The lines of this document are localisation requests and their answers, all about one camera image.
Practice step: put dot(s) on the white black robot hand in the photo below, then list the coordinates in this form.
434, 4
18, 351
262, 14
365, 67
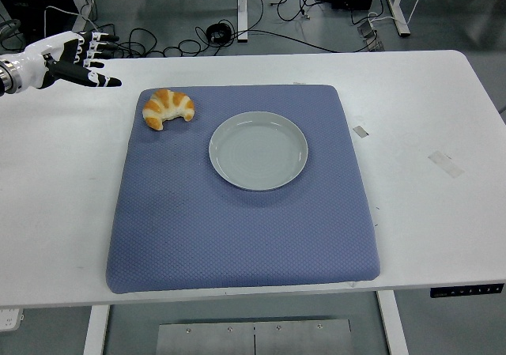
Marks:
39, 60

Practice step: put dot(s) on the golden croissant bread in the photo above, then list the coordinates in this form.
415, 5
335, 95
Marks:
168, 106

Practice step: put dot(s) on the round grey plate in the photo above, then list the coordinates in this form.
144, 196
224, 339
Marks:
257, 151

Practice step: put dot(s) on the grey metal plate with screws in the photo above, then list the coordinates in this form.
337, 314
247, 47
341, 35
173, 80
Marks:
253, 339

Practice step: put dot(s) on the white background desk leg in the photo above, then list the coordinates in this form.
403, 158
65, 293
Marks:
81, 3
242, 11
398, 9

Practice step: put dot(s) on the white power strip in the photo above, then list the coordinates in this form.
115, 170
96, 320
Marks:
10, 320

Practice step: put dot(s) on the blue quilted mat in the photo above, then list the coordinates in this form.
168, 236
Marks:
237, 232

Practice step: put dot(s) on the white table leg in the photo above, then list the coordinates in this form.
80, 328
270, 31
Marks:
393, 327
96, 331

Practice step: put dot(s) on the small grey tape strip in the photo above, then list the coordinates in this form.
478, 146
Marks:
360, 131

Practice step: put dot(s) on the grey foot pedal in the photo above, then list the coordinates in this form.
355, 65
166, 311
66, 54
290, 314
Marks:
369, 35

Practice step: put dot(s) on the large grey tape strip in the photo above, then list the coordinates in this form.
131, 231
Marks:
446, 164

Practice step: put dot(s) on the black table control panel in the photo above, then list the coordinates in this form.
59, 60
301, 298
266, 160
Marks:
466, 291

